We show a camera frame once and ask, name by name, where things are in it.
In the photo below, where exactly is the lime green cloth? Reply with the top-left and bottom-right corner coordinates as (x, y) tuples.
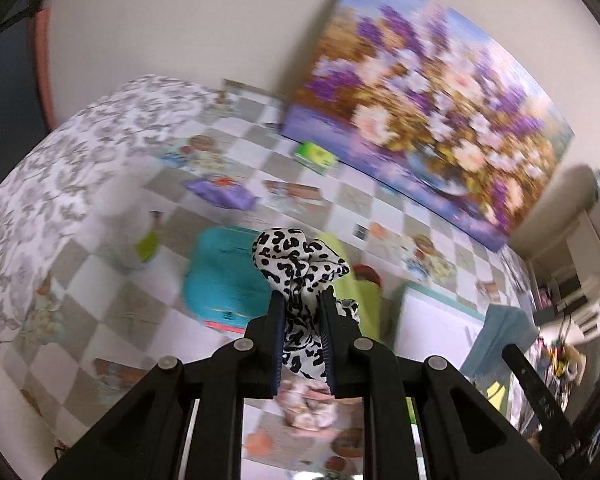
(317, 232), (382, 340)

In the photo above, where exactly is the leopard print scrunchie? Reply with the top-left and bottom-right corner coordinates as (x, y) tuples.
(251, 228), (350, 382)

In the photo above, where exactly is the teal felt pouch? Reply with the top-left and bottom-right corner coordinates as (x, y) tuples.
(182, 226), (272, 333)

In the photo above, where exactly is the light blue face mask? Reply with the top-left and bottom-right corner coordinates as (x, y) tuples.
(460, 304), (539, 391)

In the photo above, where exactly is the red tape roll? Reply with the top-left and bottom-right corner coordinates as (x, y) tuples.
(352, 264), (382, 287)

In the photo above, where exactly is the pink floral fabric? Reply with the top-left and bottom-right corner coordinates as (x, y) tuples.
(275, 378), (338, 432)

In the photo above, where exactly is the white tray teal rim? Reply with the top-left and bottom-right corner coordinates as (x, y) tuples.
(392, 282), (537, 430)

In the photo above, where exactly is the purple cloth pouch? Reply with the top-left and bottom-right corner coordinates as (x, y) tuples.
(184, 176), (257, 211)

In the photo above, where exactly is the green tissue pack by painting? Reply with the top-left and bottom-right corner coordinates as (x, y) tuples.
(294, 142), (338, 174)

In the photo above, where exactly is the checkered printed table mat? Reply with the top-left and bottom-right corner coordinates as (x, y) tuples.
(0, 75), (515, 478)

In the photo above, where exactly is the white pill bottle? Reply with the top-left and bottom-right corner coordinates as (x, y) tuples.
(92, 166), (159, 270)

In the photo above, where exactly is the floral canvas painting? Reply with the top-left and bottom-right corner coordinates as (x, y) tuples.
(283, 0), (573, 250)

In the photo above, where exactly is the cream wooden shelf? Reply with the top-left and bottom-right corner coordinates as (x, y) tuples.
(526, 164), (600, 346)

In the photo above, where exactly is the grey floral tablecloth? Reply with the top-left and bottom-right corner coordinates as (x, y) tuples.
(0, 75), (214, 344)

